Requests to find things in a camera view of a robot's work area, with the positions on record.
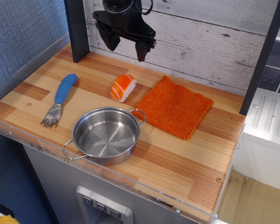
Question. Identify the stainless steel pot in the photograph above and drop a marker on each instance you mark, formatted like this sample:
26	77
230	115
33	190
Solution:
107	135

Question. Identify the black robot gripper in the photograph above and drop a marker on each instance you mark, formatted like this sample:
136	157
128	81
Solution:
123	18

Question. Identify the dark left frame post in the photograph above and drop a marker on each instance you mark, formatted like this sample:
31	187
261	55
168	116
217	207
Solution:
77	29

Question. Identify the silver dispenser panel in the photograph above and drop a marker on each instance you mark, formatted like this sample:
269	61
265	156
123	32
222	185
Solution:
99	209

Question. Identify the blue handled metal fork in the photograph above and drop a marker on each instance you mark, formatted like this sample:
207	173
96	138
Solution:
54	113

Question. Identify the dark frame post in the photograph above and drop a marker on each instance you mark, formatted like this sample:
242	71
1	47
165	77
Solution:
77	29
263	57

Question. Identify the white side cabinet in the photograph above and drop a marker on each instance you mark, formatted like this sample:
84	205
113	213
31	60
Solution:
258	152

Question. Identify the salmon sushi toy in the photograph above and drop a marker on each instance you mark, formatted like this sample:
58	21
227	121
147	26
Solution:
122	87

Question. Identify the dark right frame post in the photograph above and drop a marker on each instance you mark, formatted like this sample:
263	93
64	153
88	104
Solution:
263	57

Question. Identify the orange knitted napkin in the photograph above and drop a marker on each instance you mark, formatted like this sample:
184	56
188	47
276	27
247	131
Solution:
173	108

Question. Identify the yellow black object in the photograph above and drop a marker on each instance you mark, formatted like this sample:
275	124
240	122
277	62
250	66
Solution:
8	219

